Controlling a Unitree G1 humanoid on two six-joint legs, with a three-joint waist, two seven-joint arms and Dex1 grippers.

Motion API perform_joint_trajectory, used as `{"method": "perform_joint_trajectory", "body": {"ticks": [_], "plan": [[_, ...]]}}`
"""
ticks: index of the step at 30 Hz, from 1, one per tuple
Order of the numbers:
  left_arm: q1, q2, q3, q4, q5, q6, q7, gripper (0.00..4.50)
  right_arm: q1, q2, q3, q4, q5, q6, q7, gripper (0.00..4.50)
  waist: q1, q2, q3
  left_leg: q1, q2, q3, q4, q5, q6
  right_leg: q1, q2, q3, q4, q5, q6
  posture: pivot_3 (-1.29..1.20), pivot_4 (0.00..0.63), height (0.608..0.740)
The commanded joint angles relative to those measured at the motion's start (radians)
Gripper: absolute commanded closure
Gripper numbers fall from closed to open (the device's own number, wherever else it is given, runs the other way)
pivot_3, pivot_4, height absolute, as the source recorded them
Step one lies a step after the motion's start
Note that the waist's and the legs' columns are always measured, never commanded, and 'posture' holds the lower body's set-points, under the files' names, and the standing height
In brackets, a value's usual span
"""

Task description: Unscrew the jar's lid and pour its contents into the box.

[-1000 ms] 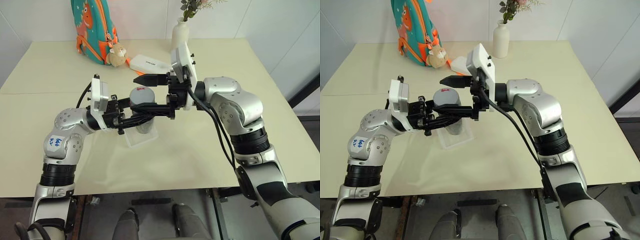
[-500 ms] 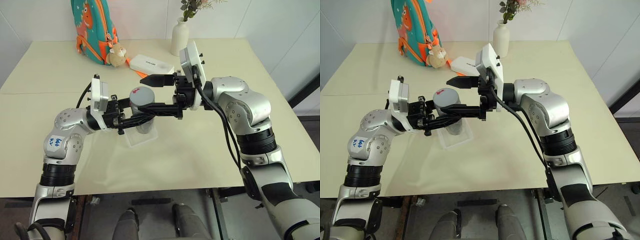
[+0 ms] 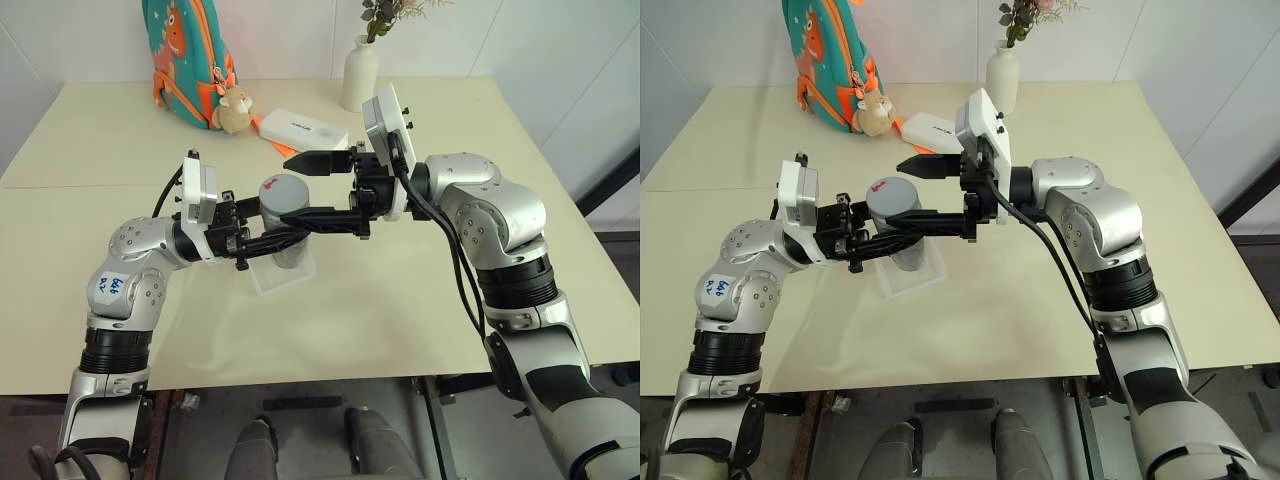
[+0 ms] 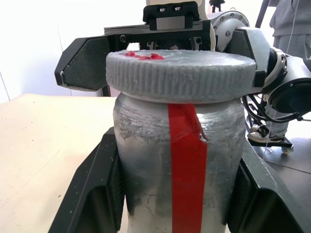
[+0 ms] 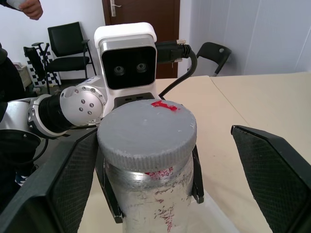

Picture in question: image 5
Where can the grey ribbed jar lid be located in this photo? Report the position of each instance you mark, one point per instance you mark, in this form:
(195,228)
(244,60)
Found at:
(145,131)

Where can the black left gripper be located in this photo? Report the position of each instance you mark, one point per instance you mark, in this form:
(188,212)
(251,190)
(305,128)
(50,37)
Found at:
(132,97)

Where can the black-white checkerboard panel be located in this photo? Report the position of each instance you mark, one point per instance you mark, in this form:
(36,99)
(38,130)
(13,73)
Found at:
(36,72)

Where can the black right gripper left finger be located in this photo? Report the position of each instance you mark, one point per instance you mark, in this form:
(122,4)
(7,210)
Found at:
(63,184)

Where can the person's bare hand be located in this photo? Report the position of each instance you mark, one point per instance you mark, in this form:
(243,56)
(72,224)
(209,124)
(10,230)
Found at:
(32,8)

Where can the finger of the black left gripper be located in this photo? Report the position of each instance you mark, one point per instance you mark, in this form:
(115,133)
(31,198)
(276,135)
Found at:
(109,191)
(198,179)

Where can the person in dark clothing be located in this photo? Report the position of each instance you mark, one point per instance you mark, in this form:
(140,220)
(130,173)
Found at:
(8,77)

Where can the silver jar with red marks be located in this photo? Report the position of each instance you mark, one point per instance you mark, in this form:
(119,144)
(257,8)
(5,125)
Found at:
(150,204)

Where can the brown wooden door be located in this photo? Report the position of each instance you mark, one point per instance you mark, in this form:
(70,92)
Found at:
(145,12)

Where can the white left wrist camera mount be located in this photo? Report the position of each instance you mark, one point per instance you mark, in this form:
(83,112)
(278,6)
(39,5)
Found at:
(126,36)

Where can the black folding chair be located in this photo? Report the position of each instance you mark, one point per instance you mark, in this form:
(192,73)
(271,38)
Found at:
(215,54)

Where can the black office chair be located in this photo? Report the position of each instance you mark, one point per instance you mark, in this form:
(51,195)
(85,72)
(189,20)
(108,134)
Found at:
(66,43)

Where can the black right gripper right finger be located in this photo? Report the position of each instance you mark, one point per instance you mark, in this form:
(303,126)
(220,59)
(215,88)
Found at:
(274,174)

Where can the black robot body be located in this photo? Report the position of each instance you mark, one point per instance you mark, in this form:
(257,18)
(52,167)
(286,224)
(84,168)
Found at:
(14,148)

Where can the black metal stand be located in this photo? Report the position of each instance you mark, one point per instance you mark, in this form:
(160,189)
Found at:
(45,60)

